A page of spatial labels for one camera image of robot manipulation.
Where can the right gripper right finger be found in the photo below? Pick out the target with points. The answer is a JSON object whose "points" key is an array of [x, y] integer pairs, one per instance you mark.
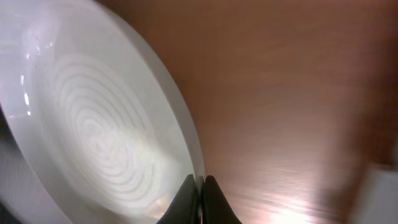
{"points": [[215, 207]]}

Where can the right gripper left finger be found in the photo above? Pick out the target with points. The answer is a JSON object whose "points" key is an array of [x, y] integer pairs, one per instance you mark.
{"points": [[184, 206]]}

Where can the pale green plate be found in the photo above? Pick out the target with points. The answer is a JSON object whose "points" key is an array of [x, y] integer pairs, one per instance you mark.
{"points": [[94, 111]]}

